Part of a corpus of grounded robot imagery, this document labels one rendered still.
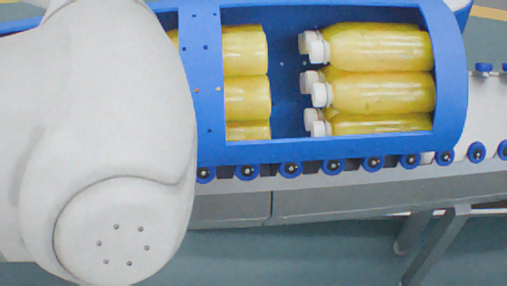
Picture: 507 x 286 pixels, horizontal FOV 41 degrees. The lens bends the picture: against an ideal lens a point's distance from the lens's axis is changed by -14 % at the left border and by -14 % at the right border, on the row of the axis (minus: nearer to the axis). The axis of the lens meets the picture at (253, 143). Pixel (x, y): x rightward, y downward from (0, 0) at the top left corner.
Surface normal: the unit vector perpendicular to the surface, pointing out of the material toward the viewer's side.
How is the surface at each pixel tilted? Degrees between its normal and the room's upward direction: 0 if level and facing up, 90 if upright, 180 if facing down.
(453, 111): 59
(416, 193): 70
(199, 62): 21
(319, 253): 0
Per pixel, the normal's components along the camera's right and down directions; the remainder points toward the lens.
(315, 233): 0.04, -0.48
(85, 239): 0.46, 0.54
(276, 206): 0.09, 0.66
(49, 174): -0.17, -0.24
